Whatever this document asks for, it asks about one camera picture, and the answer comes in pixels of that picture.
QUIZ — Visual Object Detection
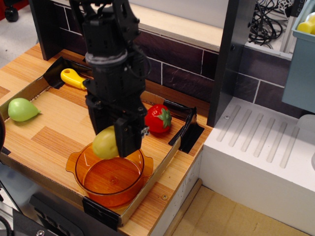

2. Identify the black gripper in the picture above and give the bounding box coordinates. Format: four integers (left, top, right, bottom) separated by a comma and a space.
84, 51, 149, 158

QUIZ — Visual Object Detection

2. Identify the yellow plastic potato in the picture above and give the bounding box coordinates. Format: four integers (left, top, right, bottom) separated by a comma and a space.
92, 125, 119, 160

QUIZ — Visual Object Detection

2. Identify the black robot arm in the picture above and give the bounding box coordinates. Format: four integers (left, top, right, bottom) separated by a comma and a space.
70, 0, 151, 157

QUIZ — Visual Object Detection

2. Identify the orange transparent pot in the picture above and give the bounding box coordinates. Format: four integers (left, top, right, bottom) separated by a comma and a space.
66, 144, 154, 209

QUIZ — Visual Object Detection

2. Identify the cardboard fence with black tape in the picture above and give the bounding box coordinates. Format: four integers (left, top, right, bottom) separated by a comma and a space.
0, 49, 210, 236

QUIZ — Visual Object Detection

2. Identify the red plastic strawberry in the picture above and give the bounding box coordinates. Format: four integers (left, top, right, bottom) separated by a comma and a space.
145, 104, 172, 133

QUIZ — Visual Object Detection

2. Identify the green plastic pear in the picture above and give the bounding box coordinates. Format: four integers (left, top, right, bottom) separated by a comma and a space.
8, 98, 41, 122

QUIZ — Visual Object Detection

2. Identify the black device at bottom left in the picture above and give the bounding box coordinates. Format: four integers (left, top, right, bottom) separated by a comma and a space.
0, 164, 84, 236

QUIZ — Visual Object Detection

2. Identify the white toy sink drainboard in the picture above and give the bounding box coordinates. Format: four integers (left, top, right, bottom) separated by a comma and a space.
199, 98, 315, 235

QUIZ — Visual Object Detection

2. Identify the teal plastic bin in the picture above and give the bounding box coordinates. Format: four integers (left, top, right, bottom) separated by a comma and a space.
282, 0, 315, 113

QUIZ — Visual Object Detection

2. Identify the yellow toy in bin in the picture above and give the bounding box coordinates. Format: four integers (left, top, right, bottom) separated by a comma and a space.
297, 12, 315, 35

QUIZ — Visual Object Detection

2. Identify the yellow handled white toy knife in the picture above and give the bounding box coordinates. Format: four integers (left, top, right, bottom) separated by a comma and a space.
61, 68, 86, 90

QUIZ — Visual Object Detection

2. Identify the dark grey vertical post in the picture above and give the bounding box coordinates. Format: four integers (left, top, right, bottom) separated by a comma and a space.
207, 0, 255, 127

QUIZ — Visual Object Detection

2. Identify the bundle of black cables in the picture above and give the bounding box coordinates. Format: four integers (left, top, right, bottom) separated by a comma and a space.
247, 0, 293, 49

